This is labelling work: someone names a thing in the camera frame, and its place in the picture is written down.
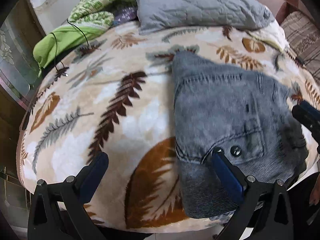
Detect cream white sheet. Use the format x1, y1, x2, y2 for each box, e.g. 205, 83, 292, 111
247, 20, 289, 53

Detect grey quilted pillow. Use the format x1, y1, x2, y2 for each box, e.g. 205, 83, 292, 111
136, 0, 274, 35

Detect black charging cable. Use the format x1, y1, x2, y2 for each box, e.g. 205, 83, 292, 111
51, 18, 90, 77

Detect leaf-patterned beige bed blanket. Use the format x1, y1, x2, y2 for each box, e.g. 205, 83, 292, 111
16, 22, 319, 233

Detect purple patterned cloth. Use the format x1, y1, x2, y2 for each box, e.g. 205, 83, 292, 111
113, 7, 137, 25

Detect striped brown cushion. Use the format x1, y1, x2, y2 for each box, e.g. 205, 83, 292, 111
281, 11, 320, 85

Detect green patterned quilt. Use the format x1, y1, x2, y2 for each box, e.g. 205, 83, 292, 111
33, 0, 137, 75

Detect wooden door with glass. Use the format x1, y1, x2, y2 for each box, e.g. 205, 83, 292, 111
1, 0, 44, 213

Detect person's right hand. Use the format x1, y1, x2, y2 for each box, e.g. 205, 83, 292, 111
309, 179, 320, 205

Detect grey washed denim pants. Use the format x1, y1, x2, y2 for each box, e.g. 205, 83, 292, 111
172, 51, 308, 219

